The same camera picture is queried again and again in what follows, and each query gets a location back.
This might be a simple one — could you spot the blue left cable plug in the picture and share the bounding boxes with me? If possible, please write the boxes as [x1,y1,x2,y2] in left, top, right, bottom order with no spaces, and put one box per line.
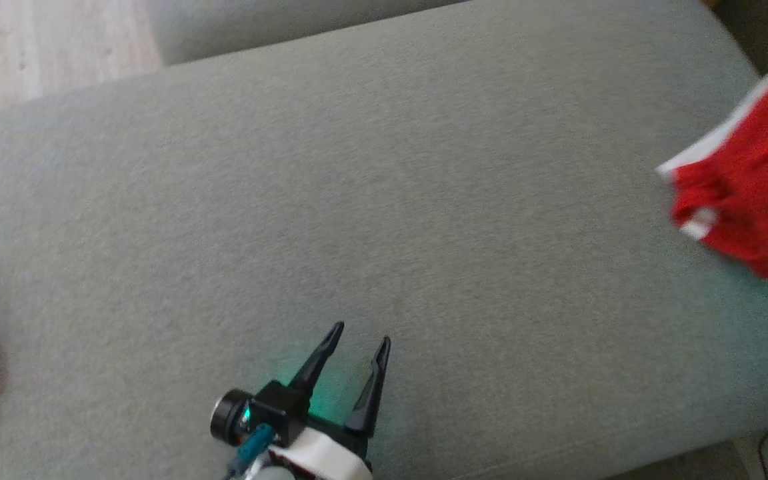
[236,423,275,471]

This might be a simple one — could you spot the large grey sofa seat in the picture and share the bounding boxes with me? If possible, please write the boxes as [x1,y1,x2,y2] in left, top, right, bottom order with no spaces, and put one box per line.
[0,0,768,480]

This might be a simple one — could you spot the grey sofa cushion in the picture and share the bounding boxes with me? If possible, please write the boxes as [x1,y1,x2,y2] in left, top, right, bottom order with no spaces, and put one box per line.
[147,0,465,66]

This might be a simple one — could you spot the red shorts with white stripe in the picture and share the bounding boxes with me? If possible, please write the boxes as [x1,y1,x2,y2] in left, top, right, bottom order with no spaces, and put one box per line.
[655,48,768,279]

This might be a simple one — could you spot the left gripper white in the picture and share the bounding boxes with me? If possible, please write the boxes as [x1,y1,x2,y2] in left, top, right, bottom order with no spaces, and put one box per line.
[269,321,391,480]

